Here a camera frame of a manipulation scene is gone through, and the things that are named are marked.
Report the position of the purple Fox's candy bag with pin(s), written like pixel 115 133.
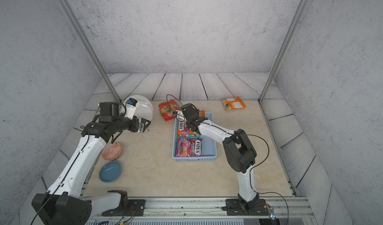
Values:
pixel 188 147

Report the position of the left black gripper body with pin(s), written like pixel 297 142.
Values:
pixel 131 124

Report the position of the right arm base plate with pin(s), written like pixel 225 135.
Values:
pixel 237 207

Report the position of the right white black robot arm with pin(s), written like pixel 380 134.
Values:
pixel 239 151

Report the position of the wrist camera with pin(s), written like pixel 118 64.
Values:
pixel 130 106
pixel 178 115

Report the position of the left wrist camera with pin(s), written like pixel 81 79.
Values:
pixel 130 106

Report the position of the light blue plastic basket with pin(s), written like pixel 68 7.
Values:
pixel 209 150

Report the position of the orange multicolour Fox's candy bag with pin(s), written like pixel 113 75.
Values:
pixel 184 131

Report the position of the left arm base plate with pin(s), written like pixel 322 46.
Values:
pixel 131 207

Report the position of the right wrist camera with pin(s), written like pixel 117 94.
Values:
pixel 178 115

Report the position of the left aluminium frame post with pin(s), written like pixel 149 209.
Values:
pixel 68 12

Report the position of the aluminium front rail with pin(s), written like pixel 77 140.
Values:
pixel 283 209

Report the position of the right aluminium frame post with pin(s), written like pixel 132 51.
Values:
pixel 283 49

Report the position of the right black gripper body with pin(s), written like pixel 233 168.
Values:
pixel 188 124

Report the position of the blue small plate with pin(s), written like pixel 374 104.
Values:
pixel 110 172

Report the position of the aluminium frame post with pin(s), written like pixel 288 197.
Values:
pixel 68 12
pixel 283 49

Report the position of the white plate stack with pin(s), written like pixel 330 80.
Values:
pixel 144 107

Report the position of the red candy bag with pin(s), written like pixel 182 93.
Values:
pixel 167 109

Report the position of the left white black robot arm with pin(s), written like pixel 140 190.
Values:
pixel 61 204

